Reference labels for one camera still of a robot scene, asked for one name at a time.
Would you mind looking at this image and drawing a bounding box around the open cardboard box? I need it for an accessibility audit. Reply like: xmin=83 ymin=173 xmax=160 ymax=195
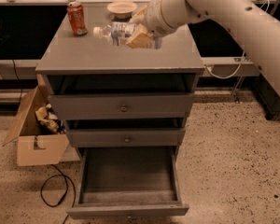
xmin=4 ymin=75 xmax=69 ymax=166

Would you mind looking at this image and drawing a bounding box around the black floor cable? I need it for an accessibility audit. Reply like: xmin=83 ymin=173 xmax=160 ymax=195
xmin=40 ymin=163 xmax=77 ymax=224

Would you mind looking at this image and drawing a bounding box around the white ceramic bowl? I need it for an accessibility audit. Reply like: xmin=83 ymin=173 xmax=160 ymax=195
xmin=107 ymin=1 xmax=137 ymax=20

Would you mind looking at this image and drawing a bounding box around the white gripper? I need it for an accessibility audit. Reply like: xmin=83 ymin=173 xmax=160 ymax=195
xmin=126 ymin=0 xmax=176 ymax=49

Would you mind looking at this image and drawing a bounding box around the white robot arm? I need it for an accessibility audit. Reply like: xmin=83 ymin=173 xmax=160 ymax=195
xmin=127 ymin=0 xmax=280 ymax=96

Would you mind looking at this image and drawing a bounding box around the grey drawer cabinet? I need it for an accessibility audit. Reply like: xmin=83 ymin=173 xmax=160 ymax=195
xmin=35 ymin=1 xmax=205 ymax=156

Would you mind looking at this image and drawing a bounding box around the crumpled packaging in box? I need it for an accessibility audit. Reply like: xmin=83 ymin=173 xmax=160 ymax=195
xmin=35 ymin=104 xmax=63 ymax=134

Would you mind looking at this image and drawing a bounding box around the orange soda can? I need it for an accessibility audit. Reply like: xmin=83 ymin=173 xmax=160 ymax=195
xmin=67 ymin=1 xmax=88 ymax=35

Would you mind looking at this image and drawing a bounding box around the white hanging cable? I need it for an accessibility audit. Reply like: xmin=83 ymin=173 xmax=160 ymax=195
xmin=204 ymin=49 xmax=245 ymax=80

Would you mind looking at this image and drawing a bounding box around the grey bottom drawer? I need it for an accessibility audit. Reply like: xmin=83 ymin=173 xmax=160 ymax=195
xmin=67 ymin=147 xmax=189 ymax=219

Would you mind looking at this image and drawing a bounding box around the grey top drawer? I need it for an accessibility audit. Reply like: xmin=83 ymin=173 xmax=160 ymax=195
xmin=48 ymin=73 xmax=195 ymax=120

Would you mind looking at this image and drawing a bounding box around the grey drawer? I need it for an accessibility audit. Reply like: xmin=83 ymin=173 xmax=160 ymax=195
xmin=67 ymin=147 xmax=189 ymax=219
xmin=66 ymin=118 xmax=185 ymax=147
xmin=48 ymin=73 xmax=195 ymax=120

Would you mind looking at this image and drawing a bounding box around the clear plastic water bottle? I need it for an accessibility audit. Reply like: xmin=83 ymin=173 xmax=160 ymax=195
xmin=93 ymin=21 xmax=161 ymax=49

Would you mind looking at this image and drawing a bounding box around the dark grey side cabinet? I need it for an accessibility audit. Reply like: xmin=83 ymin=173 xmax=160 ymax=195
xmin=252 ymin=75 xmax=280 ymax=120

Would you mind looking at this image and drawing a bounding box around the grey middle drawer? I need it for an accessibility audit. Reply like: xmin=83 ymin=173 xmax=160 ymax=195
xmin=66 ymin=118 xmax=185 ymax=147

